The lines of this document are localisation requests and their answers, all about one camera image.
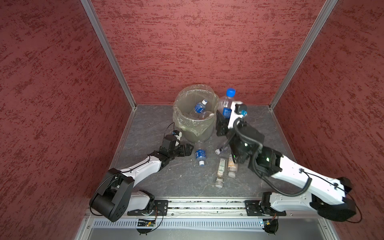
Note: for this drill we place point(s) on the blue label water bottle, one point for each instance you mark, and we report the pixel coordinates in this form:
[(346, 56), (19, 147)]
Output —
[(200, 153)]

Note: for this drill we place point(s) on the clear orange label bottle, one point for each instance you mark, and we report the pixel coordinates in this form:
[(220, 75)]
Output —
[(232, 167)]

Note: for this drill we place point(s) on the blue Pocari label bottle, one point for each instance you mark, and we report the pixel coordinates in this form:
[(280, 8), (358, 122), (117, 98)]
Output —
[(199, 109)]

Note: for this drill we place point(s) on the circuit board with wires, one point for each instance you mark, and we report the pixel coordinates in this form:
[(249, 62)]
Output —
[(147, 223), (271, 226)]

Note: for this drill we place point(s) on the white red Wahaha bottle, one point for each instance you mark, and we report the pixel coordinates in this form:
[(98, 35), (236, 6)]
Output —
[(205, 115)]

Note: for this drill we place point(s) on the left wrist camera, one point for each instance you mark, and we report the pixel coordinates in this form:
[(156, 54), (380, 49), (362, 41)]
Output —
[(178, 136)]

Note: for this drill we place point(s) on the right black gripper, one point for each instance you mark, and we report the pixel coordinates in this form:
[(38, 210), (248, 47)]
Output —
[(222, 124)]

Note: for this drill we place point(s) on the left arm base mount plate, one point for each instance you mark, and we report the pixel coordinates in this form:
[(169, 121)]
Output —
[(159, 207)]

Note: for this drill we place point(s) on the white perforated vent strip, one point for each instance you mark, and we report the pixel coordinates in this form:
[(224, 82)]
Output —
[(251, 225)]

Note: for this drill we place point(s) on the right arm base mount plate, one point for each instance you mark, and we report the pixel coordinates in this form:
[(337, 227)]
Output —
[(255, 208)]

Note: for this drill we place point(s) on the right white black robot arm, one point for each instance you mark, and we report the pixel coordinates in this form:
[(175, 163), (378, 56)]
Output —
[(293, 187)]

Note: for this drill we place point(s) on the green white label bottle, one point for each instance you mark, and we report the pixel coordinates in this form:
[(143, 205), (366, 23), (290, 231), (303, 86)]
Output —
[(220, 173)]

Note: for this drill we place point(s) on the left circuit board with wires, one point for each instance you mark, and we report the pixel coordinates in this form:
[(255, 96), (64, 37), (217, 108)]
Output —
[(147, 223)]

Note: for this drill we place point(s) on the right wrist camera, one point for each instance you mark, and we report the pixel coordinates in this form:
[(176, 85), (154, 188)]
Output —
[(239, 111)]

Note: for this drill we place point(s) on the clear purple tinted bottle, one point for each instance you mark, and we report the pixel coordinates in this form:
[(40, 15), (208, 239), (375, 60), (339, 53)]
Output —
[(223, 147)]

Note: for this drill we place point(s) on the clear plastic bin liner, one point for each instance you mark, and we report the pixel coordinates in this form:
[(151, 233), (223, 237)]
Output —
[(192, 124)]

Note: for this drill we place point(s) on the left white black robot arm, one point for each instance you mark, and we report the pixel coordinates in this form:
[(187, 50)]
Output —
[(115, 196)]

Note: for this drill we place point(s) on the right corner aluminium profile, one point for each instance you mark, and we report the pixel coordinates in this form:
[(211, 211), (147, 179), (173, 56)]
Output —
[(317, 26)]

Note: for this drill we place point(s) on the right circuit board with wires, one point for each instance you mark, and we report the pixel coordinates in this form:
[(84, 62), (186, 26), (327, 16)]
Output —
[(271, 226)]

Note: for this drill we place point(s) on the left corner aluminium profile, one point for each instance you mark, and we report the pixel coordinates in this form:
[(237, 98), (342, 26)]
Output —
[(97, 26)]

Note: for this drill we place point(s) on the corner aluminium profile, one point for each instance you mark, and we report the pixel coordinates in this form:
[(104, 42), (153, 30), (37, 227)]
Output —
[(317, 26), (97, 26)]

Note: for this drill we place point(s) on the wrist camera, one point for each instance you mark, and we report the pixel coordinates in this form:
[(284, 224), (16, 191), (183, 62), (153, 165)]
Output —
[(239, 111), (178, 136)]

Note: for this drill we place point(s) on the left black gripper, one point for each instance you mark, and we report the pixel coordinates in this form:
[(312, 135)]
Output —
[(183, 153)]

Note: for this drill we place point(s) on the blue cap artesian bottle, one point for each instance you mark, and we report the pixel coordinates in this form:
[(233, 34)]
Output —
[(225, 103)]

